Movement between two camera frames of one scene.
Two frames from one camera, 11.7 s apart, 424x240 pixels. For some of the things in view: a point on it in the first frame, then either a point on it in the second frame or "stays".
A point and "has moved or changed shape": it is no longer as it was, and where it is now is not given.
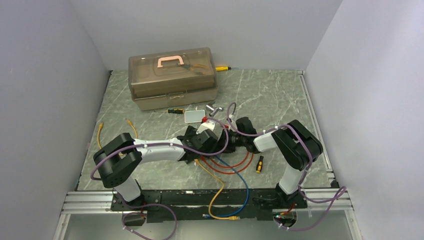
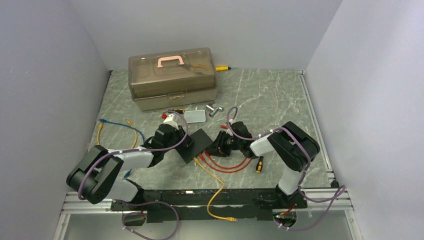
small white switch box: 194,116 stays
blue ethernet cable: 247,191 has moved or changed shape
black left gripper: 191,132 → 180,133
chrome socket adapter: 213,110 stays
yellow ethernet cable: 100,127 stays
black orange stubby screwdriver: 259,164 stays
